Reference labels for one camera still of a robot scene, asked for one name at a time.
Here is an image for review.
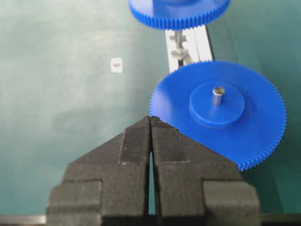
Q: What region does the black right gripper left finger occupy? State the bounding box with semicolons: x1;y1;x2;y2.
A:
47;116;151;226

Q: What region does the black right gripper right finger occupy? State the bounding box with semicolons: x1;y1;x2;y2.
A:
150;117;261;226

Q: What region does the small blue plastic gear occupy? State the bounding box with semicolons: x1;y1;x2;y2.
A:
150;61;287;171

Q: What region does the free steel shaft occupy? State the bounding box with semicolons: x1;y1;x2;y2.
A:
212;86;225;106

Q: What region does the large blue plastic gear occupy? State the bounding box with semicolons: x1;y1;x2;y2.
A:
128;0;230;31

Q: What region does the white tape with coin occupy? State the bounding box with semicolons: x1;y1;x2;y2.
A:
110;57;123;73

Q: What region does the white lower shaft bracket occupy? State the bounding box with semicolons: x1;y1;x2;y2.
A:
171;48;189;61

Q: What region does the aluminium extrusion rail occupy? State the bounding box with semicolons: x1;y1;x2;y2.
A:
165;25;214;72

